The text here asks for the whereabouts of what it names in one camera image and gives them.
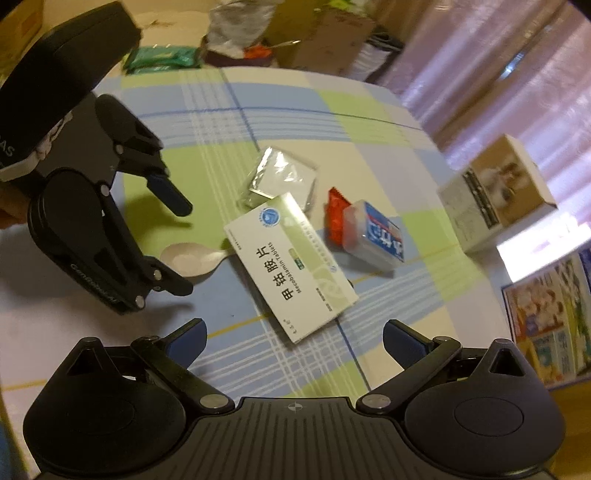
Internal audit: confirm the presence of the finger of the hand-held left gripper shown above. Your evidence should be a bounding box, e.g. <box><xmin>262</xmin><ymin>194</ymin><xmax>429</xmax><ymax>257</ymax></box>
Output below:
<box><xmin>95</xmin><ymin>93</ymin><xmax>195</xmax><ymax>217</ymax></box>
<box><xmin>95</xmin><ymin>181</ymin><xmax>195</xmax><ymax>311</ymax></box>

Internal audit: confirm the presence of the black and white bag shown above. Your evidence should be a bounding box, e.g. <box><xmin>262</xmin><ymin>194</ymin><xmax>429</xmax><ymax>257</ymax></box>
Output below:
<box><xmin>355</xmin><ymin>28</ymin><xmax>407</xmax><ymax>85</ymax></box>

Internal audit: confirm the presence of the green wipes pack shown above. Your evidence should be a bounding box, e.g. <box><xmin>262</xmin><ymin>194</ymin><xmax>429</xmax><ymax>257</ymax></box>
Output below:
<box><xmin>122</xmin><ymin>45</ymin><xmax>201</xmax><ymax>75</ymax></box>

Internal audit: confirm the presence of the white medicine box green logo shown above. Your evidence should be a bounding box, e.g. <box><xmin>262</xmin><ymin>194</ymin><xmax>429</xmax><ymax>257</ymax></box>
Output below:
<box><xmin>223</xmin><ymin>192</ymin><xmax>360</xmax><ymax>344</ymax></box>

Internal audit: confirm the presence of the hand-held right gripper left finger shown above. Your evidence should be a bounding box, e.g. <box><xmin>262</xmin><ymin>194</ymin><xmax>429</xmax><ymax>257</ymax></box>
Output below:
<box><xmin>60</xmin><ymin>318</ymin><xmax>236</xmax><ymax>416</ymax></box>

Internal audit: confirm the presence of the person's left hand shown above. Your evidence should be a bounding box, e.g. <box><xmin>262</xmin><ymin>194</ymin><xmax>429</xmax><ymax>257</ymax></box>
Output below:
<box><xmin>0</xmin><ymin>181</ymin><xmax>34</xmax><ymax>230</ymax></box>

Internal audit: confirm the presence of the white plastic spoon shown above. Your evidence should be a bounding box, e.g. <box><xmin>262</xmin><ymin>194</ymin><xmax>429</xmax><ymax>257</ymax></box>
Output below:
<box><xmin>160</xmin><ymin>242</ymin><xmax>232</xmax><ymax>278</ymax></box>

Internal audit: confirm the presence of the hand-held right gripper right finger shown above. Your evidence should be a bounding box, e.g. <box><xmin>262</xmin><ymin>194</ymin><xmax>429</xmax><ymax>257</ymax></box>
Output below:
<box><xmin>355</xmin><ymin>318</ymin><xmax>532</xmax><ymax>418</ymax></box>

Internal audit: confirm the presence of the beige humidifier box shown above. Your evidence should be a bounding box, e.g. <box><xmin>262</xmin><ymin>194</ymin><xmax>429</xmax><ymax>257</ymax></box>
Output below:
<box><xmin>436</xmin><ymin>134</ymin><xmax>559</xmax><ymax>254</ymax></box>

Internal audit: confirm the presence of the blue milk carton box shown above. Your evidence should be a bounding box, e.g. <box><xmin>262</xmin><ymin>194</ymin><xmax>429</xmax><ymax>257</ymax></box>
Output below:
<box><xmin>501</xmin><ymin>247</ymin><xmax>591</xmax><ymax>386</ymax></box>

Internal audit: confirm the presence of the silver snack bag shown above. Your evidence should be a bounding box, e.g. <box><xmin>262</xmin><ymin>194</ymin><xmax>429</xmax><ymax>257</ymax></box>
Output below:
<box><xmin>203</xmin><ymin>0</ymin><xmax>278</xmax><ymax>65</ymax></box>

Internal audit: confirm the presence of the brown cardboard sheet box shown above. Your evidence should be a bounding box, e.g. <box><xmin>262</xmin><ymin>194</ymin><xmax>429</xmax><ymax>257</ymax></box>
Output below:
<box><xmin>263</xmin><ymin>0</ymin><xmax>377</xmax><ymax>77</ymax></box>

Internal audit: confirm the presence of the orange handled tool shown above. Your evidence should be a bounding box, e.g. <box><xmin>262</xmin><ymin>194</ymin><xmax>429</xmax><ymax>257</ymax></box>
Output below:
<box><xmin>244</xmin><ymin>39</ymin><xmax>301</xmax><ymax>60</ymax></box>

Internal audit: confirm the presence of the red packet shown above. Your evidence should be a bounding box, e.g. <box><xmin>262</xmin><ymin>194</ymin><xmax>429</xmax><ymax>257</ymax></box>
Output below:
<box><xmin>325</xmin><ymin>187</ymin><xmax>352</xmax><ymax>247</ymax></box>

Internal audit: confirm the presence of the clear floss box blue label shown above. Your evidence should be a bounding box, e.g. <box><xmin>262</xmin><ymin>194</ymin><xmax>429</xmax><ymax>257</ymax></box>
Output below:
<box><xmin>341</xmin><ymin>199</ymin><xmax>407</xmax><ymax>271</ymax></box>

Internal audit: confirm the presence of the pink sheer curtain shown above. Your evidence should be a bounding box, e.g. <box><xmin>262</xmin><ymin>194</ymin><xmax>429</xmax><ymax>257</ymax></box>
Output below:
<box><xmin>397</xmin><ymin>0</ymin><xmax>591</xmax><ymax>185</ymax></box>

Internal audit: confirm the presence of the clear plastic packet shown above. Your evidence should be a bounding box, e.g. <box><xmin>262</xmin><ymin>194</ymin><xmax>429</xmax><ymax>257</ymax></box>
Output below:
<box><xmin>238</xmin><ymin>146</ymin><xmax>320</xmax><ymax>214</ymax></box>

